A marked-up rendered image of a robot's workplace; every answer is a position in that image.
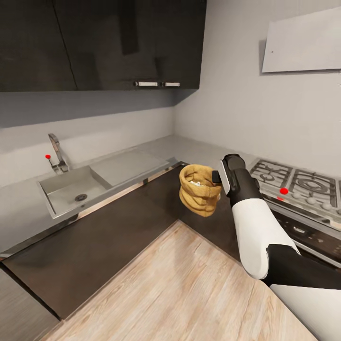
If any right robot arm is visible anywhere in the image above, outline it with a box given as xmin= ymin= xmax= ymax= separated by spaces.
xmin=212 ymin=154 xmax=341 ymax=341

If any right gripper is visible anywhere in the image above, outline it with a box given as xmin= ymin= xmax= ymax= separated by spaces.
xmin=212 ymin=170 xmax=221 ymax=183

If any popcorn bag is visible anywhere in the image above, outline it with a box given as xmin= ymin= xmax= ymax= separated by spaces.
xmin=179 ymin=164 xmax=223 ymax=217

